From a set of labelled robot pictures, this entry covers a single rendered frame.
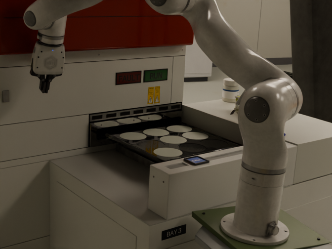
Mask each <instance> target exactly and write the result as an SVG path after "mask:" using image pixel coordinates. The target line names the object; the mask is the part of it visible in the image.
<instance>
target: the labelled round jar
mask: <svg viewBox="0 0 332 249"><path fill-rule="evenodd" d="M223 84H224V85H223V91H222V100H223V101H224V102H231V103H234V102H236V98H235V96H239V84H238V83H236V82H235V81H234V80H232V79H231V78H226V79H224V80H223Z"/></svg>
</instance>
